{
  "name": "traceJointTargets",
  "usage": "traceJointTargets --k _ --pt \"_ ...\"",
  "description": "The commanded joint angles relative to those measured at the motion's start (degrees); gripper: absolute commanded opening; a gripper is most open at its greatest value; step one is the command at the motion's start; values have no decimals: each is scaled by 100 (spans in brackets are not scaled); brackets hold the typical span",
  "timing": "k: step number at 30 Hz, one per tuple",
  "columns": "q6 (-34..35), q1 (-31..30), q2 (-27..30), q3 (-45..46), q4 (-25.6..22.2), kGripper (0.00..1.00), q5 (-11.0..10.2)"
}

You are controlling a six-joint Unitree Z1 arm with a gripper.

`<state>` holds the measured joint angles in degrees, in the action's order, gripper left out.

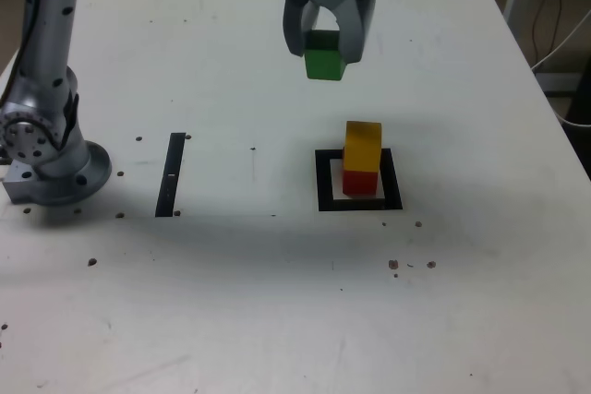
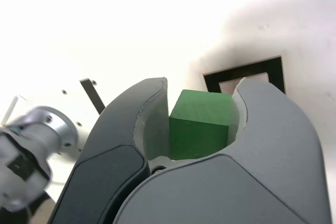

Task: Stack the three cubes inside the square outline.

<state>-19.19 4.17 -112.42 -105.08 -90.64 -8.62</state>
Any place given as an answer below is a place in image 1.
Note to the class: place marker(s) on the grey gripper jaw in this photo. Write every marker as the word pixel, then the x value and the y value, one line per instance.
pixel 358 20
pixel 293 15

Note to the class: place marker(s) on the green cube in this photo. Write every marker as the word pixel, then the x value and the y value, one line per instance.
pixel 323 66

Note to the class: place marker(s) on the yellow cube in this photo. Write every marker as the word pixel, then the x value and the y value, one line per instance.
pixel 362 147

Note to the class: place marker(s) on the red cube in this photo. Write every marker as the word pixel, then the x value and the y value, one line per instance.
pixel 360 184

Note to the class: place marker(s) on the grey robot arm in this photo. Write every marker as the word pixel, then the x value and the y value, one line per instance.
pixel 51 43

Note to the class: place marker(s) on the black tape square outline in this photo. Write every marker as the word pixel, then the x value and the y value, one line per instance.
pixel 323 182

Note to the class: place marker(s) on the black tape strip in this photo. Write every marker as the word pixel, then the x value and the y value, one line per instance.
pixel 168 182

